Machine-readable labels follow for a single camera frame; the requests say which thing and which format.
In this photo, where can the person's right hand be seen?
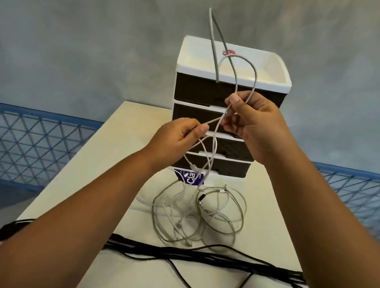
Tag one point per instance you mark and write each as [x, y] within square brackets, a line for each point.
[262, 131]

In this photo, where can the person's left hand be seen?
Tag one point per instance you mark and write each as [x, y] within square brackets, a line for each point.
[169, 142]

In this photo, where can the person's right thumb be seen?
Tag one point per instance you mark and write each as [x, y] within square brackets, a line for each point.
[238, 106]

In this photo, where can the person's left thumb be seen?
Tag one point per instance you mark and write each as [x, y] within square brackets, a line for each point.
[199, 132]

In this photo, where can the person's left forearm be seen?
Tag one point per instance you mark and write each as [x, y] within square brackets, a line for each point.
[69, 224]

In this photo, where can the person's right forearm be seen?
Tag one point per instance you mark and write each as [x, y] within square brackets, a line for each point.
[330, 246]

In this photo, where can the dark brown drawer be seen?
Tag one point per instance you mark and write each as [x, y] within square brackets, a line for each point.
[232, 169]
[201, 90]
[190, 114]
[235, 150]

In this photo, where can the blue and white label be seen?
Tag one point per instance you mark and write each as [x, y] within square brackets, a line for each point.
[180, 176]

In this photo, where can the red round sticker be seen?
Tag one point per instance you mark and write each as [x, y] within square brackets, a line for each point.
[228, 53]

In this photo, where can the white drawer unit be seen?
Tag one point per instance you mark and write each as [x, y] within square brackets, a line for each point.
[201, 61]

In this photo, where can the blue mesh fence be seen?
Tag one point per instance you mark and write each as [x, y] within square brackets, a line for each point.
[27, 147]
[371, 206]

